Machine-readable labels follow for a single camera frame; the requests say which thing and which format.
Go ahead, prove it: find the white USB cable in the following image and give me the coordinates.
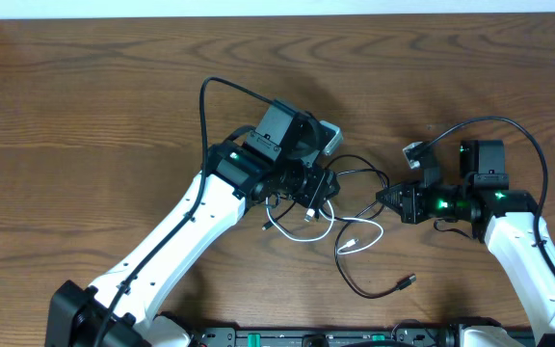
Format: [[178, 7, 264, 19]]
[[265, 195, 384, 255]]

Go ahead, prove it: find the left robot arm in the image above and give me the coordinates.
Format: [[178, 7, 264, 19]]
[[45, 100, 343, 346]]

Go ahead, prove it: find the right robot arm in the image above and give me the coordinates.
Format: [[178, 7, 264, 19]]
[[376, 140, 555, 346]]

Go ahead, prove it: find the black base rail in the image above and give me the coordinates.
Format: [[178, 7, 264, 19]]
[[161, 315, 537, 347]]

